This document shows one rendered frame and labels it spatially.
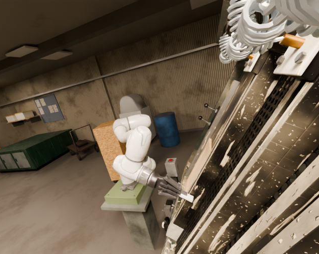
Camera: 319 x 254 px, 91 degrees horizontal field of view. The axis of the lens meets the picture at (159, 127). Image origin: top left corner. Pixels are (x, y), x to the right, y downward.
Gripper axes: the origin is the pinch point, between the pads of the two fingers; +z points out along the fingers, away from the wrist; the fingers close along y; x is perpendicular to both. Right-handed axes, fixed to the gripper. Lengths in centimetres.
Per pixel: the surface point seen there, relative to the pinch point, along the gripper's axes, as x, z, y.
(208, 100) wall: 436, 18, -27
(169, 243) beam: -1.1, 4.9, -38.0
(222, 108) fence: 65, 6, 35
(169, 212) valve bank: 36, 3, -60
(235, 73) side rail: 89, 6, 62
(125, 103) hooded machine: 348, -206, -108
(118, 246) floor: 46, -31, -167
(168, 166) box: 83, -14, -50
